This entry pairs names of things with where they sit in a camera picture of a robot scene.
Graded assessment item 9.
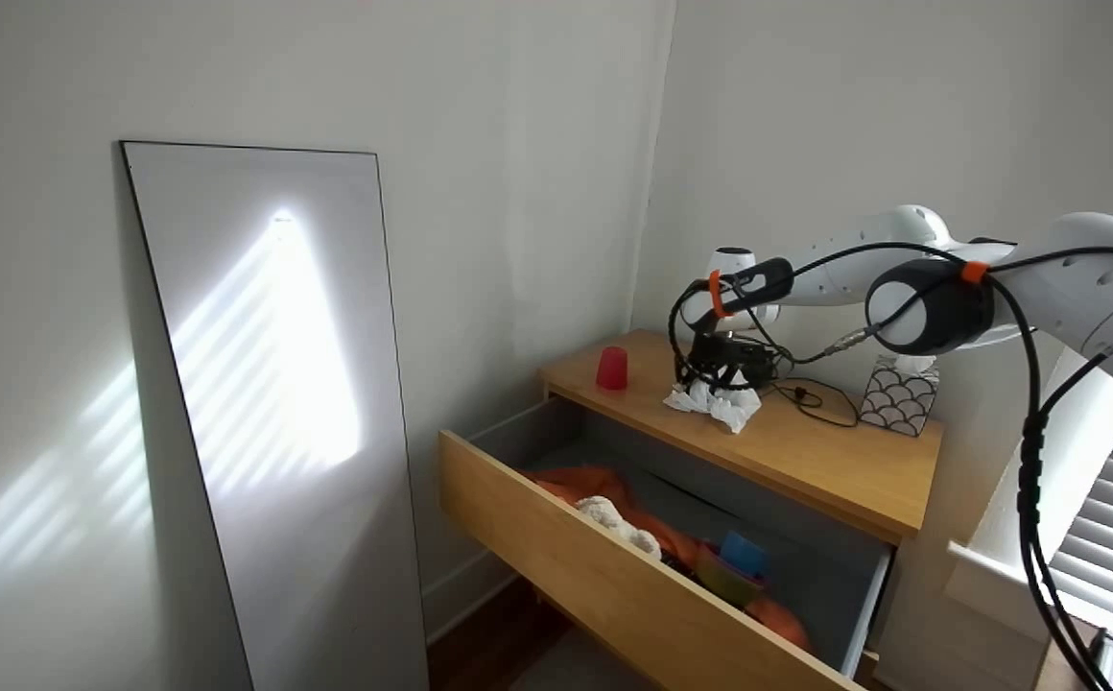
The thin black clock cable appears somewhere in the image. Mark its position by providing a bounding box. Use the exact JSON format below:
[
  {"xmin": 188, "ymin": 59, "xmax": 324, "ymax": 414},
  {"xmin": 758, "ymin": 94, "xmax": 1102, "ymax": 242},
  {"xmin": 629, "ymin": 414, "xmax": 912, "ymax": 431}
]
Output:
[{"xmin": 781, "ymin": 381, "xmax": 863, "ymax": 433}]

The white fuzzy plush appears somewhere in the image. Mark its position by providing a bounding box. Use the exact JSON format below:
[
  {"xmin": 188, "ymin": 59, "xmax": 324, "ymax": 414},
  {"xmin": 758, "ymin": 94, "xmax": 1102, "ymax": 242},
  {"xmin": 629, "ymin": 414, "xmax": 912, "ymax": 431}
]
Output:
[{"xmin": 570, "ymin": 493, "xmax": 666, "ymax": 564}]

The small white paper towel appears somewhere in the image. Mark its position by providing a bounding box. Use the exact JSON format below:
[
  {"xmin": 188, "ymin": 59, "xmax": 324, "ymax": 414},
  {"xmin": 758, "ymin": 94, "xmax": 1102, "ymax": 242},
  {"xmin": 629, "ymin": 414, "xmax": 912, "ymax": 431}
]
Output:
[{"xmin": 660, "ymin": 381, "xmax": 712, "ymax": 420}]

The white leaning board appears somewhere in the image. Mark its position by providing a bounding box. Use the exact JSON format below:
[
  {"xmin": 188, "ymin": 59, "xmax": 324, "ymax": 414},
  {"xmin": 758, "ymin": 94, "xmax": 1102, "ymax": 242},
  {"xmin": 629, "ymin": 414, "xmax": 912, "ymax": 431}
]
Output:
[{"xmin": 115, "ymin": 134, "xmax": 432, "ymax": 691}]

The light wood dresser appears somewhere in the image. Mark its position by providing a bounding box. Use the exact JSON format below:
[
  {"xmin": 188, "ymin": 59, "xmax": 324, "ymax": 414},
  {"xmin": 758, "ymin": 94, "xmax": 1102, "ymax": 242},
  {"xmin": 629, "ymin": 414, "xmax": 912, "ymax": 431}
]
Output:
[{"xmin": 536, "ymin": 326, "xmax": 969, "ymax": 691}]

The orange cloth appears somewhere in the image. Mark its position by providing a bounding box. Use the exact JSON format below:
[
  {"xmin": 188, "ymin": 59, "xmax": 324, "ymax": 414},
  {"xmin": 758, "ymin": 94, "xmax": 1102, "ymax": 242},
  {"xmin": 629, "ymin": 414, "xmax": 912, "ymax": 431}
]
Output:
[{"xmin": 524, "ymin": 460, "xmax": 817, "ymax": 655}]

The open wooden drawer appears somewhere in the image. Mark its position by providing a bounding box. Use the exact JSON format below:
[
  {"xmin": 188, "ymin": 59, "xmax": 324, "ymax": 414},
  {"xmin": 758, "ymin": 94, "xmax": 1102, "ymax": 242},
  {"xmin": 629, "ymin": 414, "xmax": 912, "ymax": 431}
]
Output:
[{"xmin": 432, "ymin": 397, "xmax": 903, "ymax": 691}]

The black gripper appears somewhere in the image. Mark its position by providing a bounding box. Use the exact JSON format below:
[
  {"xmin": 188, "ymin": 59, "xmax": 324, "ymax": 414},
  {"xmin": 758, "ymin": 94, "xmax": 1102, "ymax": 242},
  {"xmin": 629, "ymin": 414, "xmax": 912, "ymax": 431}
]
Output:
[{"xmin": 676, "ymin": 324, "xmax": 785, "ymax": 397}]

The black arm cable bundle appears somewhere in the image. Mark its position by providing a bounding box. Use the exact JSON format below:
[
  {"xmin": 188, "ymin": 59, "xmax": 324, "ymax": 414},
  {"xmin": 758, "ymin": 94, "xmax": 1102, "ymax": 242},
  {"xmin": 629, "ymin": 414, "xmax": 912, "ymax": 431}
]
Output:
[{"xmin": 664, "ymin": 237, "xmax": 1113, "ymax": 691}]

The white cloth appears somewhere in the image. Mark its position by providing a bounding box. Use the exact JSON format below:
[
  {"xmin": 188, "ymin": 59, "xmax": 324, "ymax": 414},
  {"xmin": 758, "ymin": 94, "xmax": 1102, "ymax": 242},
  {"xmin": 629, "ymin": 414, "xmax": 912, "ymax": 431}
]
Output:
[{"xmin": 697, "ymin": 381, "xmax": 768, "ymax": 440}]

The scale patterned tissue box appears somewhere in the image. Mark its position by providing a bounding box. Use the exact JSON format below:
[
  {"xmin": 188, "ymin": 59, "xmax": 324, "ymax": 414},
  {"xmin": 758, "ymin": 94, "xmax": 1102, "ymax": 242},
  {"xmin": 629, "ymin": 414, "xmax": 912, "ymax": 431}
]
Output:
[{"xmin": 854, "ymin": 361, "xmax": 945, "ymax": 441}]

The blue cup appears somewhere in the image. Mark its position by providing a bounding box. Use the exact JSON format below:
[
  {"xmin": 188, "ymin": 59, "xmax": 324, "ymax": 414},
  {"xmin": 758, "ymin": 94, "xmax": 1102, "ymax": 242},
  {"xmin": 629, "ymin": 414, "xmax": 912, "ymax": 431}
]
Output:
[{"xmin": 717, "ymin": 527, "xmax": 774, "ymax": 585}]

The red plastic cup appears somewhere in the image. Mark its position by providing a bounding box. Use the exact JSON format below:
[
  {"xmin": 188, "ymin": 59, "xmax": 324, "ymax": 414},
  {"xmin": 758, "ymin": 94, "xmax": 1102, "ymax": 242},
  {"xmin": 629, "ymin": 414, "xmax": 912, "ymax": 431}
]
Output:
[{"xmin": 589, "ymin": 344, "xmax": 632, "ymax": 397}]

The white window sill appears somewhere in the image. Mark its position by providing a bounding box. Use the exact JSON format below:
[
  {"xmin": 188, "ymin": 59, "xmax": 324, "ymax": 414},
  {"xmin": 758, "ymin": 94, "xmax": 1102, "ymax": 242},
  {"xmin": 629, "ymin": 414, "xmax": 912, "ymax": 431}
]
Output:
[{"xmin": 945, "ymin": 541, "xmax": 1102, "ymax": 644}]

